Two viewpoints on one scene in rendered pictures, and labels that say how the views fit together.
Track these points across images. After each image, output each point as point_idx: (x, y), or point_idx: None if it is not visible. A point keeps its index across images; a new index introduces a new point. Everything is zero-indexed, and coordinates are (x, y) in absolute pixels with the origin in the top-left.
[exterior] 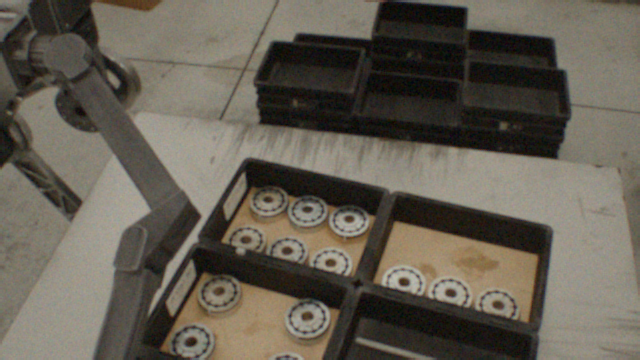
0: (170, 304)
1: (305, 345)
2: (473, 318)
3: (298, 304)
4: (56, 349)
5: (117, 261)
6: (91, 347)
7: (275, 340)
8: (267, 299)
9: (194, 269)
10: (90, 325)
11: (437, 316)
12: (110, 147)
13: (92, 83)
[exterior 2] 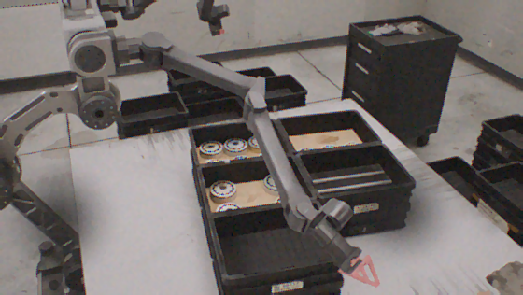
0: None
1: None
2: (354, 147)
3: (267, 177)
4: (128, 271)
5: (255, 105)
6: (151, 260)
7: (266, 198)
8: (247, 186)
9: None
10: (140, 251)
11: (337, 154)
12: (206, 73)
13: (176, 50)
